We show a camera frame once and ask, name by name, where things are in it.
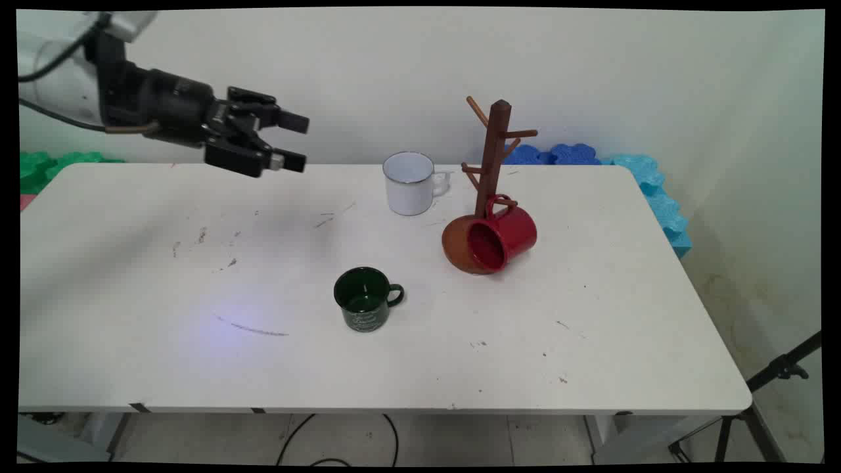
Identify black tripod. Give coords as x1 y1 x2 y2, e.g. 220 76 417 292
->
668 331 823 464

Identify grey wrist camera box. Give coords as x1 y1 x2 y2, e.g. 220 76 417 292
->
105 11 159 44

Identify green foam mat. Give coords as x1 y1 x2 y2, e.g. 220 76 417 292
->
20 151 125 196

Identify red enamel mug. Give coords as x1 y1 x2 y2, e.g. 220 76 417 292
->
468 194 538 275

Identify grey table leg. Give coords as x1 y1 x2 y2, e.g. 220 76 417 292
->
583 414 622 464
82 413 132 462

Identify brown wooden mug tree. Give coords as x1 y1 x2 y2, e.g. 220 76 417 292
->
441 97 539 276

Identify dark green enamel mug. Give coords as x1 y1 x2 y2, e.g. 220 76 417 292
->
333 266 405 333

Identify black floor cable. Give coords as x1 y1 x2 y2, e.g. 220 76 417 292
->
275 413 400 468

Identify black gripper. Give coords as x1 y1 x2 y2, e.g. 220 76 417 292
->
131 64 310 179

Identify white enamel mug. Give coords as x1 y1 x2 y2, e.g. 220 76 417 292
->
382 152 455 217

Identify cyan foam mat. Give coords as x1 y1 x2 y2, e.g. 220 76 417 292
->
601 153 693 259

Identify dark blue foam mat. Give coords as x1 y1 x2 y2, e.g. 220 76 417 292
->
551 143 602 166
503 144 554 166

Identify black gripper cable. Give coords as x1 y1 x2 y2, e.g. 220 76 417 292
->
18 97 160 136

